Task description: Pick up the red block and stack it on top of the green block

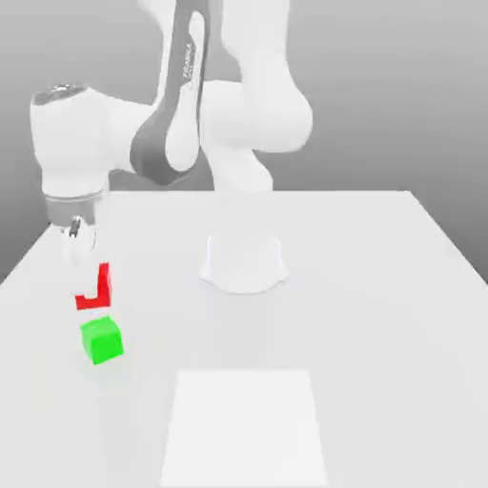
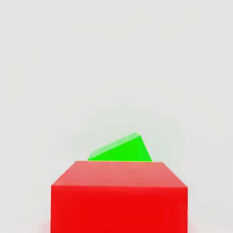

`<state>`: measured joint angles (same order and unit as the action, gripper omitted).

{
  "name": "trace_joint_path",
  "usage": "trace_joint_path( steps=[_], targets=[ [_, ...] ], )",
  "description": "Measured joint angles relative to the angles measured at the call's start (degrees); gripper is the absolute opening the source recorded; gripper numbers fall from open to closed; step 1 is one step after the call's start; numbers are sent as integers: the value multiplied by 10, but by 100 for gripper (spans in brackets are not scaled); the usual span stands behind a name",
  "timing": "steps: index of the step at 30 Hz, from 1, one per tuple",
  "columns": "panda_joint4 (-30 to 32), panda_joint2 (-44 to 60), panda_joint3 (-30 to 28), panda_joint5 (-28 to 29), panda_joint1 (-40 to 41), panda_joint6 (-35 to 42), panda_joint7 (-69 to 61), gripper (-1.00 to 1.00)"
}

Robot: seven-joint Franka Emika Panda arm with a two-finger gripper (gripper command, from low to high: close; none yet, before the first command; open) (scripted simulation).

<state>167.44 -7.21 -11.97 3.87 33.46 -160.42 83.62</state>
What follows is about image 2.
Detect small red cube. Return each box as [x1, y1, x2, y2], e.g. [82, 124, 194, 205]
[50, 161, 188, 233]

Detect small green cube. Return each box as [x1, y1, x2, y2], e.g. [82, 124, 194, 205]
[87, 132, 152, 162]

